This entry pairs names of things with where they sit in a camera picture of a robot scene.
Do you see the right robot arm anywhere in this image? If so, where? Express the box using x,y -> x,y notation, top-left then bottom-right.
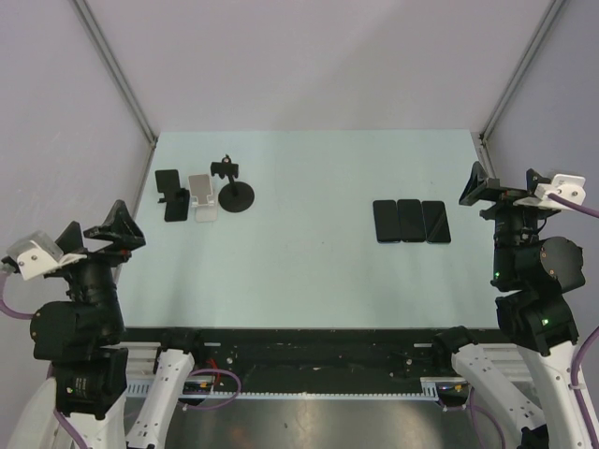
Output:
431,162 -> 598,448

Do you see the white phone stand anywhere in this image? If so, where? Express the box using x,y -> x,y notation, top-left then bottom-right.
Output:
188,174 -> 218,223

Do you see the black round base stand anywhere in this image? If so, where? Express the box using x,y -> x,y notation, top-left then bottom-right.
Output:
211,154 -> 255,213

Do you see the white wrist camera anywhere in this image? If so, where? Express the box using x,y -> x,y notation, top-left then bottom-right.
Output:
514,173 -> 586,210
1,231 -> 87,281

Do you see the grey slotted cable duct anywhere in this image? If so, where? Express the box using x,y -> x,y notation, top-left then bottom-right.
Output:
125,376 -> 474,403

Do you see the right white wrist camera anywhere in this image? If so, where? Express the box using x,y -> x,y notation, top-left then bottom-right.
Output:
514,173 -> 586,210

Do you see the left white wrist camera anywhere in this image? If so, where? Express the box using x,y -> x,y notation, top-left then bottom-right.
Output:
1,231 -> 87,281

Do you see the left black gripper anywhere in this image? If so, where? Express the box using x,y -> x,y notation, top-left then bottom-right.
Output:
58,197 -> 145,334

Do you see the black folding phone stand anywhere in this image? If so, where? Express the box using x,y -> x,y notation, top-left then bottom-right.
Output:
154,169 -> 190,223

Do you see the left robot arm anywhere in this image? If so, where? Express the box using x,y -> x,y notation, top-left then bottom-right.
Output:
1,200 -> 207,448

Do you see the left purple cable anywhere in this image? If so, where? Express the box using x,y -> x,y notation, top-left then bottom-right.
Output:
0,268 -> 243,449

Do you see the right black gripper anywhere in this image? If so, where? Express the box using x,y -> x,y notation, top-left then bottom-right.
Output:
457,160 -> 550,282

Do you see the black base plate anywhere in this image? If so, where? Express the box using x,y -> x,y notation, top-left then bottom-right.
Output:
121,326 -> 488,397

